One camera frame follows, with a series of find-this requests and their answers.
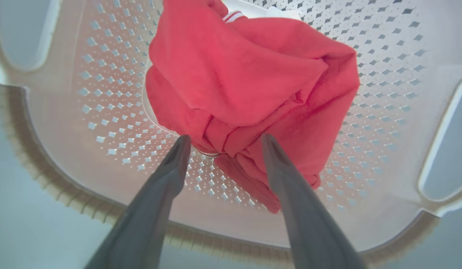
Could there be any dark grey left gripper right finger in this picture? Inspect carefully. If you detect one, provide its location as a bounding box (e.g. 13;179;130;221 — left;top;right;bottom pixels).
262;134;366;269

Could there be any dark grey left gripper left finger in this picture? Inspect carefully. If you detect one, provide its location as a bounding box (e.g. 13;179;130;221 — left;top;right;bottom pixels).
84;135;191;269

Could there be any red cloth garment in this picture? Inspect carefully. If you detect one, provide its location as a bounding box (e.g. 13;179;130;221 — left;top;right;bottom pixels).
145;0;360;214

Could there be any cream perforated laundry basket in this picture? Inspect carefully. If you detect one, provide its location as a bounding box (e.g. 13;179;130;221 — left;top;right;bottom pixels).
0;0;462;268

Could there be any white cloth garment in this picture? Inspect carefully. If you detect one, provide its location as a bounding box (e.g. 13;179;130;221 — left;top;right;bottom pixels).
141;0;302;158

